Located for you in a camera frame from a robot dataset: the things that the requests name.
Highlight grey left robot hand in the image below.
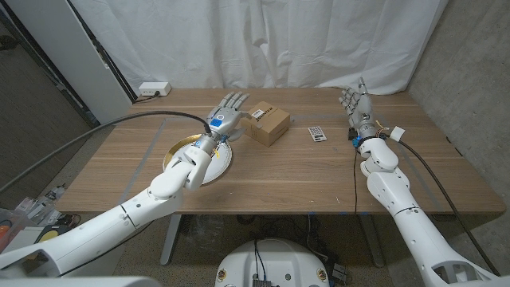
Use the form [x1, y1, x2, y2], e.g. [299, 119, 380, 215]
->
[197, 91, 251, 151]

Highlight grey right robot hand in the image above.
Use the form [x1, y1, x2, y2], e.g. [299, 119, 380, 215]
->
[338, 77, 379, 140]

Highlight white gold-rimmed paper plate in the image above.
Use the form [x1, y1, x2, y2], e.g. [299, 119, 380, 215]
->
[162, 133, 233, 187]

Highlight brown cardboard packing box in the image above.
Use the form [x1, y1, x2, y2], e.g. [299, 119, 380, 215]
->
[241, 100, 292, 148]

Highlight white mini calculator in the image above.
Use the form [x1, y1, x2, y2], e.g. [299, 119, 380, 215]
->
[308, 125, 328, 143]

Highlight white floor box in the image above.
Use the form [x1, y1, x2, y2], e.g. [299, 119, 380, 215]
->
[0, 226, 41, 254]

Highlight white power strip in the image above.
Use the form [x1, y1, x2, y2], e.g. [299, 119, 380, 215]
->
[138, 81, 173, 97]

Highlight white curtain backdrop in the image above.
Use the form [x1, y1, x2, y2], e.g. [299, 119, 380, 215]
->
[69, 0, 449, 96]

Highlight grey table leg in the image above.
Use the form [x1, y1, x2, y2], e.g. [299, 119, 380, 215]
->
[360, 214, 386, 268]
[159, 214, 182, 266]

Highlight black stand pole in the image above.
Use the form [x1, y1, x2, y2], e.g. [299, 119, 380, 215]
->
[65, 0, 139, 104]

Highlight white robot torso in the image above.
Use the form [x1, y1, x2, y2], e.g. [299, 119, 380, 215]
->
[214, 238, 331, 287]

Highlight grey power adapter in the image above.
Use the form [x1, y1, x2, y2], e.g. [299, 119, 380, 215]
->
[331, 261, 351, 285]

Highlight white board panel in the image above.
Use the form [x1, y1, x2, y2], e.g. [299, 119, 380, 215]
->
[6, 0, 133, 126]

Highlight clear bags of parts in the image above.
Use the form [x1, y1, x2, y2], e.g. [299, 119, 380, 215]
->
[14, 183, 67, 228]

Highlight yellow black foot pedal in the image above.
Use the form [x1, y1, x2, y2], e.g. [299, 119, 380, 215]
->
[34, 224, 73, 244]

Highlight clear bin with orange item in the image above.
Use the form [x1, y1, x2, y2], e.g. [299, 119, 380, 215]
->
[0, 206, 29, 254]

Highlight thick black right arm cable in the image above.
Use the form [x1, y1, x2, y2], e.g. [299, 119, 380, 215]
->
[388, 126, 501, 277]

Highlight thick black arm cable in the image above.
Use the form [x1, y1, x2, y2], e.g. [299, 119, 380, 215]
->
[0, 110, 213, 195]
[388, 126, 501, 277]

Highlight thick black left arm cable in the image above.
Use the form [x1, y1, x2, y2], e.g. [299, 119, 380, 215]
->
[0, 110, 213, 195]

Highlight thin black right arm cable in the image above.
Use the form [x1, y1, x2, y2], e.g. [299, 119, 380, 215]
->
[352, 149, 359, 216]

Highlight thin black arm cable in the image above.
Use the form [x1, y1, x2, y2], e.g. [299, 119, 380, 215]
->
[352, 149, 359, 216]
[59, 221, 155, 278]

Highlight black power strip cable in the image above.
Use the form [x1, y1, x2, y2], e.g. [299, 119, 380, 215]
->
[133, 92, 160, 104]

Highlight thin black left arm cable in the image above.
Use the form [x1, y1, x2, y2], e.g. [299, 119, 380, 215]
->
[59, 221, 155, 278]

